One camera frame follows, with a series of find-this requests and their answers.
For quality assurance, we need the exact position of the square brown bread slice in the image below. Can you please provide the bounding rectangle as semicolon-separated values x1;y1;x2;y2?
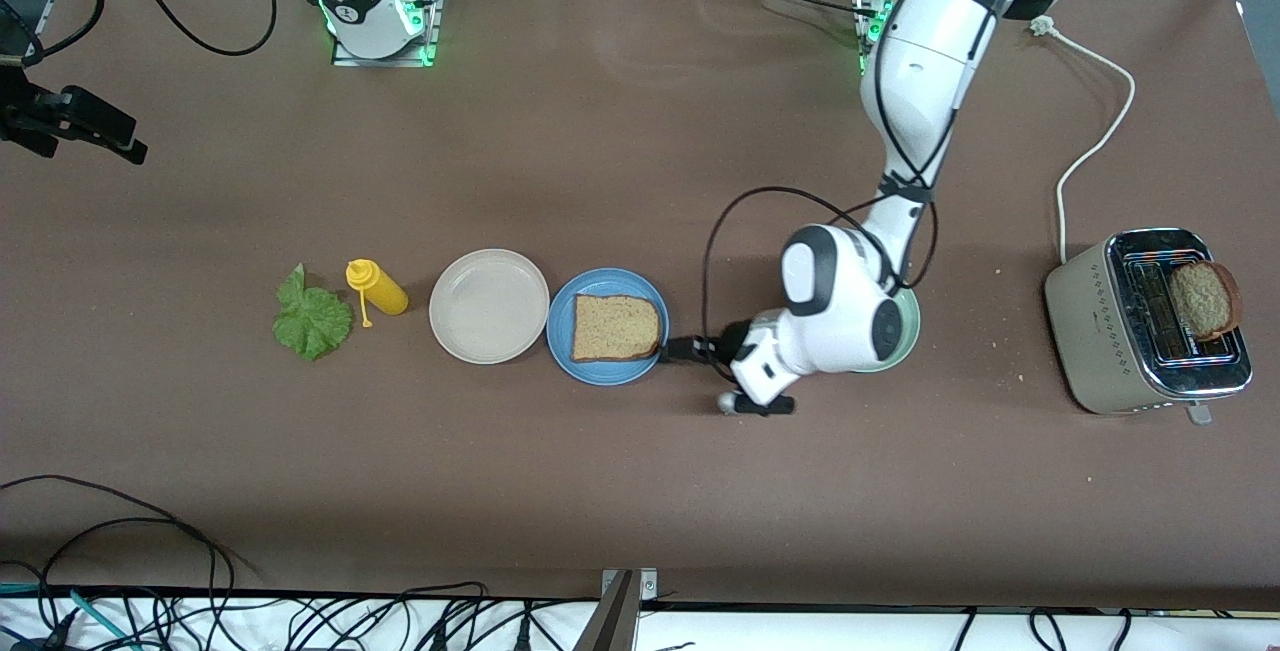
570;293;663;364

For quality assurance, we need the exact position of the green lettuce leaf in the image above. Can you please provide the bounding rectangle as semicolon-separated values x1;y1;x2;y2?
271;263;356;363

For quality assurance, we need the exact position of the yellow squeeze bottle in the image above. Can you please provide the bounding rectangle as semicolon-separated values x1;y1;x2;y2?
345;258;410;329

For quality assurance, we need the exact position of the blue plate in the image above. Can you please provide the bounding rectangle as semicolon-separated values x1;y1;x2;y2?
546;267;671;387

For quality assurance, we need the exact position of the pale green plate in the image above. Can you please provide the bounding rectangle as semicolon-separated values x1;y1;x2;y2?
850;286;922;374

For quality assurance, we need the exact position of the beige plate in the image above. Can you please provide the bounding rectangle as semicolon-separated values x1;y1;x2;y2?
428;248;551;366

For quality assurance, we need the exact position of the beige and chrome toaster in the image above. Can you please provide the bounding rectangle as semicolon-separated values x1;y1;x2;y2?
1044;227;1255;426

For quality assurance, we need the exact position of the rounded brown bread slice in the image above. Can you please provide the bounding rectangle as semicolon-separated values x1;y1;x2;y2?
1168;260;1245;342

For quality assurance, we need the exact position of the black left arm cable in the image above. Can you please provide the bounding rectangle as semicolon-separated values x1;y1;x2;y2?
700;0;1123;364

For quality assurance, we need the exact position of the aluminium profile post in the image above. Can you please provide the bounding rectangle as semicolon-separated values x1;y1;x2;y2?
572;568;659;651

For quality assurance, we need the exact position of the long black floor cable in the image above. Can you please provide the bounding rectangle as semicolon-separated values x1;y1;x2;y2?
0;474;237;622
40;517;219;632

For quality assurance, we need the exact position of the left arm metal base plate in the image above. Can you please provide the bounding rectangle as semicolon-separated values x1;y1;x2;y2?
853;0;891;77

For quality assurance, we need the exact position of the white toaster power cord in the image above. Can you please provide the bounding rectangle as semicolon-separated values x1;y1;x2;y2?
1030;14;1137;265

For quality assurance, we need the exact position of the teal cable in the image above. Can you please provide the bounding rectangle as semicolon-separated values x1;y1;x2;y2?
0;581;141;651

